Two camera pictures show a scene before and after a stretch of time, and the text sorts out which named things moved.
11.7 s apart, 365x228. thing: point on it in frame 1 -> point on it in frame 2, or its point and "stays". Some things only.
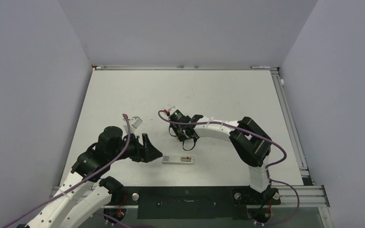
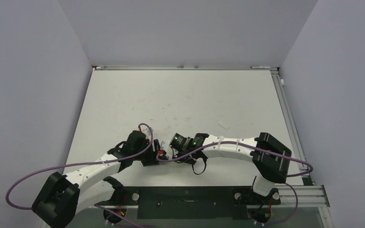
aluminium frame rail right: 308,195 stays
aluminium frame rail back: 121,67 stays
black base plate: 184,202 stays
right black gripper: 181,138 -> 192,161
